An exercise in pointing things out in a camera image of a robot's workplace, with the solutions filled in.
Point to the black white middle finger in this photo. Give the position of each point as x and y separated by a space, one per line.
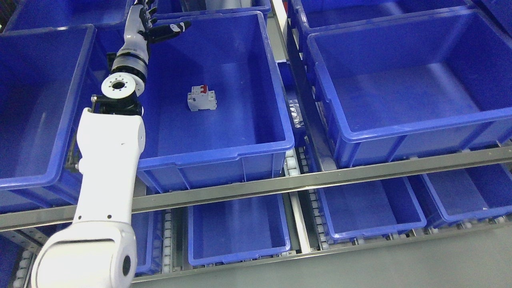
149 6

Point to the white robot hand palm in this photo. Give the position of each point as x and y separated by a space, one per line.
137 25

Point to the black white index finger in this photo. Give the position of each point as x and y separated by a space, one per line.
150 19

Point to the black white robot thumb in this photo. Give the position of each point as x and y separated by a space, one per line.
167 31

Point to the white red circuit breaker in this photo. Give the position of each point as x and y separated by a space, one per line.
201 98

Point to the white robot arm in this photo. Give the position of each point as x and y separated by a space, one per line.
98 249

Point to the large blue bin upper left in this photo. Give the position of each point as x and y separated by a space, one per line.
44 85

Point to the large blue bin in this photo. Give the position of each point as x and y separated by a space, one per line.
413 87
246 137
44 85

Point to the large blue bin upper middle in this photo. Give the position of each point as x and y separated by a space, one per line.
246 137

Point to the blue bin far right top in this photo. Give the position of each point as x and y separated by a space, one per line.
314 16

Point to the blue bin lower left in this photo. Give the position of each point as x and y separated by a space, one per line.
149 231

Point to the white roller track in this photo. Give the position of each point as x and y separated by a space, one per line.
291 167

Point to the blue bin lower middle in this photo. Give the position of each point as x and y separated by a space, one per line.
231 231

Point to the large blue bin upper right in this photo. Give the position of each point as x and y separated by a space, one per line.
413 87

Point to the blue bin lower far right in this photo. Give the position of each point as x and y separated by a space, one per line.
450 197

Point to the steel shelf rail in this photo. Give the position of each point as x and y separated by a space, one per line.
322 179

